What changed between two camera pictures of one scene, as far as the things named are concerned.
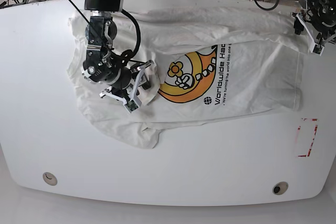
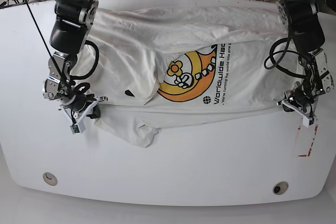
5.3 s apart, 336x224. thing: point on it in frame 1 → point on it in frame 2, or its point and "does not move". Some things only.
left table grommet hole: x=50 y=179 does not move
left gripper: x=103 y=66 → x=72 y=96
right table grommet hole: x=280 y=188 does not move
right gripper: x=318 y=20 → x=303 y=97
